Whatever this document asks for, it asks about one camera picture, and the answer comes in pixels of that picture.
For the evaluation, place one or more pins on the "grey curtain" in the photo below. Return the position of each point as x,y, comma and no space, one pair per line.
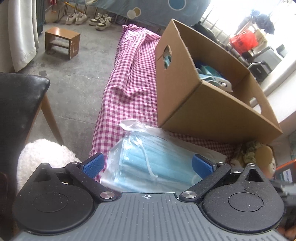
23,32

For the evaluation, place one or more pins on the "black wheelchair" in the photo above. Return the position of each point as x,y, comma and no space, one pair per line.
261,60

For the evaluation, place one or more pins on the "blue patterned bed sheet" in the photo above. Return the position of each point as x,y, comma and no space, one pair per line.
154,12

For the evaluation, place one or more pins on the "purple checkered tablecloth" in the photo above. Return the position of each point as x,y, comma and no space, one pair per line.
130,92

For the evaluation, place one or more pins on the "white black sneaker beside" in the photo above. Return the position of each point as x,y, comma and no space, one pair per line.
103,23

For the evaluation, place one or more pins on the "black leather chair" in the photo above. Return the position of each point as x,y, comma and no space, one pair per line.
22,97

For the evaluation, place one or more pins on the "orange cardboard box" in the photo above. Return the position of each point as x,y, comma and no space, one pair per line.
286,172

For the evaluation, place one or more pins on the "white black sneaker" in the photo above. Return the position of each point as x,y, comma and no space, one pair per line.
98,19

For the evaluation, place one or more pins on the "brown cardboard box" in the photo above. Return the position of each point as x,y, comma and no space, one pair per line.
191,106

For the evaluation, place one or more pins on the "red plastic bag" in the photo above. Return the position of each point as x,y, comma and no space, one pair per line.
244,41

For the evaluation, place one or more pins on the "blue face mask pack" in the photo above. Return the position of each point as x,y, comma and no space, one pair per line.
148,159

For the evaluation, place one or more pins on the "small wooden stool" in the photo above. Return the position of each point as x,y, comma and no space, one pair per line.
63,38

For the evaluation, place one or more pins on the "dark blue hanging garment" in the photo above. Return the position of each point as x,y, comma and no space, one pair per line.
263,22

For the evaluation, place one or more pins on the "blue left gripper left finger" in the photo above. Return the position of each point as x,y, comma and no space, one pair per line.
83,175

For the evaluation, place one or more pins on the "pink white plush toy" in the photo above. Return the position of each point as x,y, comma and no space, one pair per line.
270,167

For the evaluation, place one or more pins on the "white fluffy cushion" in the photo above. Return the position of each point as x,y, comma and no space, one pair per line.
41,151

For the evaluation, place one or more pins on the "blue wet wipes pack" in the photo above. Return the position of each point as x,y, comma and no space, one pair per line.
212,76

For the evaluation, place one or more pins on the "green floral scrunchie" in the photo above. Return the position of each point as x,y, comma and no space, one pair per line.
249,150

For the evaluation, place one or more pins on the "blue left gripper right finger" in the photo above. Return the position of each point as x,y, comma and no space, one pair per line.
212,175

